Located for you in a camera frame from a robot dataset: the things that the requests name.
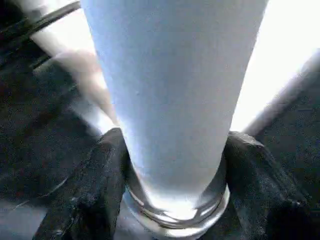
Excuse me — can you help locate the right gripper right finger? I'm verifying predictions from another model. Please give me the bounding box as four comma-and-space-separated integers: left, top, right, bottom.
222, 131, 320, 240

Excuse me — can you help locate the black mat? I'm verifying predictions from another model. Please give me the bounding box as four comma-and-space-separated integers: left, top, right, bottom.
0, 0, 320, 240

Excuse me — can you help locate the white plastic table top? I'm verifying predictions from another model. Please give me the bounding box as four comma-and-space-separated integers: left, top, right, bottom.
10, 0, 320, 239

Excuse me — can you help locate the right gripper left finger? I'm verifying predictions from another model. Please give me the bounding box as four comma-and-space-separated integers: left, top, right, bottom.
32, 127, 131, 240

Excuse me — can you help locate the white plastic table leg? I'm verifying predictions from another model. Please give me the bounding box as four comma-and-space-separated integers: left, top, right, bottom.
80, 0, 271, 211

